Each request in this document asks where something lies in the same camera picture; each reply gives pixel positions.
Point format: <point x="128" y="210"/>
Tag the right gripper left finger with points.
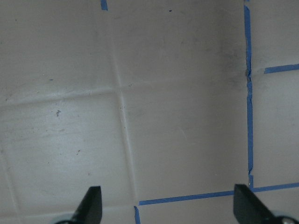
<point x="89" y="210"/>

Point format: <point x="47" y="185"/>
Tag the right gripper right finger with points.
<point x="248" y="209"/>

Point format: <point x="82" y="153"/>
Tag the brown paper table cover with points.
<point x="165" y="104"/>

